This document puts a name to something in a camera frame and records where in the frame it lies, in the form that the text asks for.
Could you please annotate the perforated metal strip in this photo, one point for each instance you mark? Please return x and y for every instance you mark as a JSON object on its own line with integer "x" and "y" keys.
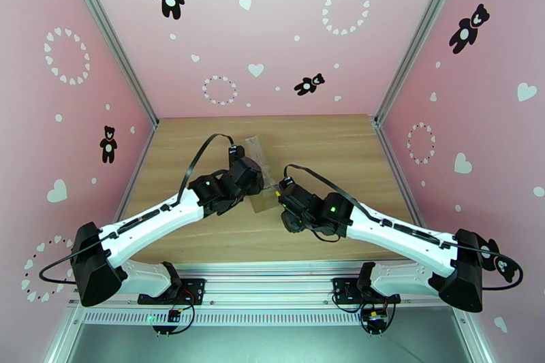
{"x": 272, "y": 318}

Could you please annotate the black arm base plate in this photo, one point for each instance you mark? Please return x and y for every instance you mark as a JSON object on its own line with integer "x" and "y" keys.
{"x": 342, "y": 289}
{"x": 193, "y": 289}

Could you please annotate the yellow black utility knife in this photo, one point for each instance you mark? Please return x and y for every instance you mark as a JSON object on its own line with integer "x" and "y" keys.
{"x": 277, "y": 195}

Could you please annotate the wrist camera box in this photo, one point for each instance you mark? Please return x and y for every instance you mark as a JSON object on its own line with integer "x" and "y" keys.
{"x": 233, "y": 152}
{"x": 286, "y": 184}

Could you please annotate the brown cardboard express box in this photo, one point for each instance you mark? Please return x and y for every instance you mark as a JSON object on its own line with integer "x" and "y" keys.
{"x": 266, "y": 201}

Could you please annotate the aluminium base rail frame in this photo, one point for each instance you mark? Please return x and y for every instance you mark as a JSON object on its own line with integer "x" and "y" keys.
{"x": 272, "y": 289}

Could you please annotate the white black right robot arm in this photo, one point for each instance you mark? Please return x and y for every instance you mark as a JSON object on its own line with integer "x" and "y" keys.
{"x": 404, "y": 234}

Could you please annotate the aluminium corner post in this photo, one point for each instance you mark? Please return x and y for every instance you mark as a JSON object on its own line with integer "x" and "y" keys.
{"x": 111, "y": 34}
{"x": 419, "y": 34}

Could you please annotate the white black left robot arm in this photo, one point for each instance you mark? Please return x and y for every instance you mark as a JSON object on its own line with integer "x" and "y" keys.
{"x": 153, "y": 221}

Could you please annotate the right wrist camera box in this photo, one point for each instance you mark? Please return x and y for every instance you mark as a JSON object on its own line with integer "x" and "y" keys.
{"x": 286, "y": 184}

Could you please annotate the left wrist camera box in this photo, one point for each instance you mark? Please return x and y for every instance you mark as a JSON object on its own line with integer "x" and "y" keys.
{"x": 233, "y": 152}

